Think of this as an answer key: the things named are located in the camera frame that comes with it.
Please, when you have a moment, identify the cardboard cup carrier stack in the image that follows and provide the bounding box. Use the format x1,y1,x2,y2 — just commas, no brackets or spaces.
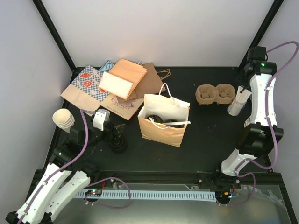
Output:
195,84,236,105

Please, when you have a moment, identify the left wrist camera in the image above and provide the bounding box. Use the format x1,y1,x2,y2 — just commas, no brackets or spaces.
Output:
93,109,110,131

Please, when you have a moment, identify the black frame post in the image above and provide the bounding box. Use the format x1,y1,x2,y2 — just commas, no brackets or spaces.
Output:
238,0,285,70
32,0,76,72

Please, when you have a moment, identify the right stack of paper cups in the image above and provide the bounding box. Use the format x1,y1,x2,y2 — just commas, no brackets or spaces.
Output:
244,116,251,127

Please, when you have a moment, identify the cream cakes printed paper bag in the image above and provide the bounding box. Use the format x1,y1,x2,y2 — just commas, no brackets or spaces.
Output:
100,94,143,120

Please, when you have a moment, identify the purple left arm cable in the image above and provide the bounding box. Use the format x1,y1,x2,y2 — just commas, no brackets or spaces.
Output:
16,109,132,224

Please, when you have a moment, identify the cup of white straws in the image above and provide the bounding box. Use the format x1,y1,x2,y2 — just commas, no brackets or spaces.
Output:
227,86,252,116

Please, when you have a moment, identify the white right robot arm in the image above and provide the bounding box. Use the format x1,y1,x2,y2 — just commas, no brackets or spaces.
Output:
212,46,284,189

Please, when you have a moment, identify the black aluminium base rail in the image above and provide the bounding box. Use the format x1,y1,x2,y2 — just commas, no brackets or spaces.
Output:
96,171,241,190

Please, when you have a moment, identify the left stack of paper cups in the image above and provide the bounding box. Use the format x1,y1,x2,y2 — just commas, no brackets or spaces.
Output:
52,108,75,133

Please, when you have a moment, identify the stack of paper cups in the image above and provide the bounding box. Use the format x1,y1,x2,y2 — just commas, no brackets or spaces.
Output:
244,116,251,127
52,108,75,133

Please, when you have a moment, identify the right black frame post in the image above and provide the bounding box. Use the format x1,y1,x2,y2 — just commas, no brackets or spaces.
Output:
238,0,285,70

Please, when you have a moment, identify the light blue paper bag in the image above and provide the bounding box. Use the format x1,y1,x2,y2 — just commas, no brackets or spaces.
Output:
98,60,114,72

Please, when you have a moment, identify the orange kraft paper bag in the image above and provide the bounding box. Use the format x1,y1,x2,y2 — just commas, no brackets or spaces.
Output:
137,83,190,147

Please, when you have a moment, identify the left black frame post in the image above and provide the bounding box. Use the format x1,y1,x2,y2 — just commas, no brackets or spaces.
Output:
32,0,76,72

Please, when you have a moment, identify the blue checkered paper bag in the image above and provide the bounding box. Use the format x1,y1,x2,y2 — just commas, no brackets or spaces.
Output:
61,65,109,111

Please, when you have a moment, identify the white slotted cable duct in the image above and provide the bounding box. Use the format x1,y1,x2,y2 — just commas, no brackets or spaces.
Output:
75,189,216,202

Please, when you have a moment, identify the dark brown paper bag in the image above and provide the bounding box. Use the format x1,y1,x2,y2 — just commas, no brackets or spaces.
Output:
134,63,171,98

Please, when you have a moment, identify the folded orange paper bag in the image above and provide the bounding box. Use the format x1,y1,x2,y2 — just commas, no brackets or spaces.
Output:
99,59,147,100

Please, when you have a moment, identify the black cup lid stack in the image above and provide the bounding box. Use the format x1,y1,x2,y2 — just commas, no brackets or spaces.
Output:
109,136,128,154

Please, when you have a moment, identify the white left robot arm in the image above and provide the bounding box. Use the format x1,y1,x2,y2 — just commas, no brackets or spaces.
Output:
6,122,127,224

